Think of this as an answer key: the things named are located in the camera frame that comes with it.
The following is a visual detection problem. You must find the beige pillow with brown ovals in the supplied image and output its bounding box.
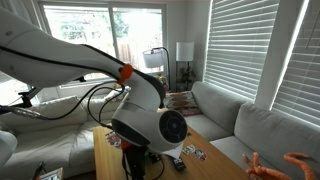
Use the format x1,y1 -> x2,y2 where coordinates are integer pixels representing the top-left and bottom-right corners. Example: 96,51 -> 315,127
164,90 -> 201,118

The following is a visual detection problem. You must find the grey fabric sofa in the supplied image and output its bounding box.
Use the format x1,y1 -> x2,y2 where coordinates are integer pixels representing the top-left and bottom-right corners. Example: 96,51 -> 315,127
181,80 -> 320,180

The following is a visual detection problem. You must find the white leather sofa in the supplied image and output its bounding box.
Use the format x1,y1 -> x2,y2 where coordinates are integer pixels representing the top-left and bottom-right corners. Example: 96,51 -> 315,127
0,94 -> 124,179

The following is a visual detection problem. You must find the stuffed toy figure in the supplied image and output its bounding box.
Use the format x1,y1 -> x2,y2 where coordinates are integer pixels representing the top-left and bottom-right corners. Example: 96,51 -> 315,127
156,74 -> 170,93

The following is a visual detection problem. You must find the wide white window blind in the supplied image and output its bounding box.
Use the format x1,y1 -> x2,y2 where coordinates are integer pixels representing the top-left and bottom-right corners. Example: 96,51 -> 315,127
203,0 -> 280,103

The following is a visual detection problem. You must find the white table lamp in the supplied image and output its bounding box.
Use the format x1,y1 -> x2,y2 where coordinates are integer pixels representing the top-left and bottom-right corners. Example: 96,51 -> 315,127
175,41 -> 195,91

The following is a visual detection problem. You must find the small picture card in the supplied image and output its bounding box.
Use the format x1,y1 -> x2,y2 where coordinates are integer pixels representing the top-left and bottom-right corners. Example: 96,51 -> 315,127
182,144 -> 197,156
193,148 -> 208,162

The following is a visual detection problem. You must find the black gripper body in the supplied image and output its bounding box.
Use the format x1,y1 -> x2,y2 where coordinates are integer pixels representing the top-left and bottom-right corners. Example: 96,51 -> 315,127
122,145 -> 149,180

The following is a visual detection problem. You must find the black remote control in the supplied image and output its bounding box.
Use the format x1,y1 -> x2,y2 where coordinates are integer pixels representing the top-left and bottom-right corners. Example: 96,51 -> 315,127
171,156 -> 187,172

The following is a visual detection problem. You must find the arc floor lamp white shade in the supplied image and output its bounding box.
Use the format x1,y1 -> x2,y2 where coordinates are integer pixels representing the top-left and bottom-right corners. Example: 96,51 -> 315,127
142,46 -> 172,93

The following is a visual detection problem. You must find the large glass window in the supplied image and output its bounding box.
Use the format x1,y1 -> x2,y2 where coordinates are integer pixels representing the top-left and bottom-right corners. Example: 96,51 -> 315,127
38,1 -> 168,89

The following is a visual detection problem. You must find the orange octopus plush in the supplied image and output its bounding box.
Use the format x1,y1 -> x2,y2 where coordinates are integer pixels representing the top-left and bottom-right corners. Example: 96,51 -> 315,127
242,151 -> 318,180

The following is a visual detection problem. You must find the narrow white window blind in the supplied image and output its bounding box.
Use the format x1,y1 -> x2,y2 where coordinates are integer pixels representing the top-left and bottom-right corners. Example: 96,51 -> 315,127
271,0 -> 320,128

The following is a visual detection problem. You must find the pink patterned pillow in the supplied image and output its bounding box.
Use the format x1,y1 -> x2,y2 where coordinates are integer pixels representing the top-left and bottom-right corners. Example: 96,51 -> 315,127
182,107 -> 203,118

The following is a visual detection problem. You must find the black cable with orange connector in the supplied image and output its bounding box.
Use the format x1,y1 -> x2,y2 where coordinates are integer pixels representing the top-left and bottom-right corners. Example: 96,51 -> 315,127
0,81 -> 166,180

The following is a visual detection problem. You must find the small framed screen device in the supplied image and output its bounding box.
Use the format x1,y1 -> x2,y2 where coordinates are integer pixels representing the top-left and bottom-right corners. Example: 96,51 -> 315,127
31,161 -> 64,180

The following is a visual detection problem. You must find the green house plant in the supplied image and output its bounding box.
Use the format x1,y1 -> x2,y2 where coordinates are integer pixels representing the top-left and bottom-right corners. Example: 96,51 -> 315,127
178,64 -> 197,91

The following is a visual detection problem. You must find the Santa paper cutout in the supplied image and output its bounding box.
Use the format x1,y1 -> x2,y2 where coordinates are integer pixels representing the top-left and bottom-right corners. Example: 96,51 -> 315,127
104,130 -> 123,149

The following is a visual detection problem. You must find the black camera tripod arm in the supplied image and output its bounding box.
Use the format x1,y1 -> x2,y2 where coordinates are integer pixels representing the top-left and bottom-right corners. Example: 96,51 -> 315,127
0,75 -> 87,116

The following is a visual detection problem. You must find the wrist camera on white mount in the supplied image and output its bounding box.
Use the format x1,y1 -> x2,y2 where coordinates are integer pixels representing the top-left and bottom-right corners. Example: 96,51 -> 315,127
162,143 -> 185,160

